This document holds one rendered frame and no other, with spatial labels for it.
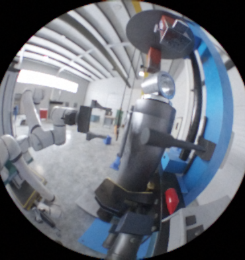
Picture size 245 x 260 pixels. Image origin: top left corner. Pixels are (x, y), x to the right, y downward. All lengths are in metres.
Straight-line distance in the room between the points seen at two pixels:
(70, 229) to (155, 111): 1.56
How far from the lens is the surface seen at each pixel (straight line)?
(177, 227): 0.30
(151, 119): 0.29
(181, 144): 0.17
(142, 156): 0.32
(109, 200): 0.43
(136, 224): 0.39
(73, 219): 1.44
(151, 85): 0.38
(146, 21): 0.75
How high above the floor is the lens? 1.39
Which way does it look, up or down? 12 degrees down
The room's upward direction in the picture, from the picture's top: 13 degrees clockwise
